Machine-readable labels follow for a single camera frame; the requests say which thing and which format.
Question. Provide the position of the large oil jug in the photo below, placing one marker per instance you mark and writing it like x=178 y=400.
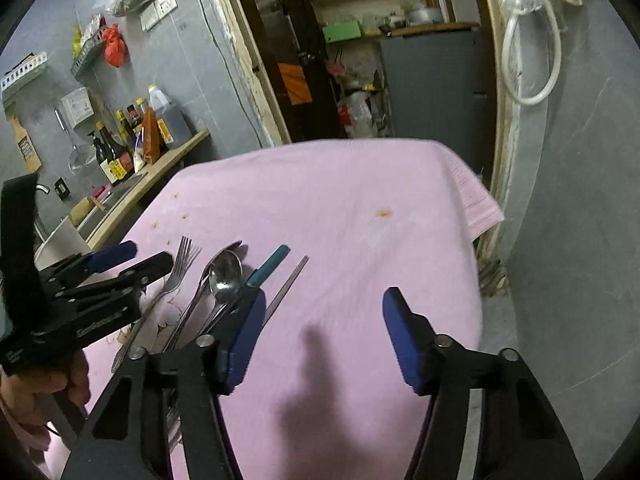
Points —
x=173 y=126

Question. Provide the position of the wooden kitchen counter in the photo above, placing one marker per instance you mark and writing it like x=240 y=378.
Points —
x=137 y=187

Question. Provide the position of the grey cabinet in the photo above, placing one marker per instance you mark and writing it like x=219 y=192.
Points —
x=441 y=88

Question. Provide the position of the dark soy sauce bottle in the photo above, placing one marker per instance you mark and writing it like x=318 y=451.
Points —
x=118 y=157

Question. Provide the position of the white wall socket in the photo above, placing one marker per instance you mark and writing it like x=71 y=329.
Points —
x=155 y=12

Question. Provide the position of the red plastic bag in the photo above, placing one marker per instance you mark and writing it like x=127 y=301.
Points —
x=115 y=48

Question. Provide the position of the brown sauce pouch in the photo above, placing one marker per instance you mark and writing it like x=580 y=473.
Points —
x=150 y=137

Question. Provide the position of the white wall rack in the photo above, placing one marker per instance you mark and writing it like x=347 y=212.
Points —
x=24 y=73

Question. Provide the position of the silver fork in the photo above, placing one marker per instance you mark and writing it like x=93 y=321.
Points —
x=187 y=252

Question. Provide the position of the teal-tipped black chopstick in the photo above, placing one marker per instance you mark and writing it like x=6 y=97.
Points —
x=261 y=274

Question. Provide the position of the wire strainer ladle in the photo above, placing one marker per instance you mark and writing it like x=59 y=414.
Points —
x=81 y=161

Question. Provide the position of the pink floral table cloth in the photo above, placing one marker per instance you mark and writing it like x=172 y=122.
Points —
x=323 y=397

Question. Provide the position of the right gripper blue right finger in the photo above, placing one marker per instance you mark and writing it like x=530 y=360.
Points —
x=413 y=341

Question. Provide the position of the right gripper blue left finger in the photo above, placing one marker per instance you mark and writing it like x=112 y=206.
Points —
x=237 y=334

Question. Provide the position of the silver table knife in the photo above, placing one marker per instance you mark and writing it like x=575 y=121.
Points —
x=200 y=293

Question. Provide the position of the white wall box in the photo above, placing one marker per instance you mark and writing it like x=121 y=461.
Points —
x=77 y=106

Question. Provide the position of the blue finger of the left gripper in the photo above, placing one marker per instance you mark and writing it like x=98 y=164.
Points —
x=108 y=258
x=137 y=276

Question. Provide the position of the silver spoon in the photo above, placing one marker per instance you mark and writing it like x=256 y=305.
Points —
x=224 y=280

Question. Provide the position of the person's left hand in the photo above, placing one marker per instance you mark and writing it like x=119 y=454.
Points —
x=20 y=405

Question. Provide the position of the green box on shelf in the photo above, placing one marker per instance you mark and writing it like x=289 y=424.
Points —
x=344 y=31

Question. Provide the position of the wooden paddle board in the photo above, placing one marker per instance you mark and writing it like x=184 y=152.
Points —
x=25 y=146

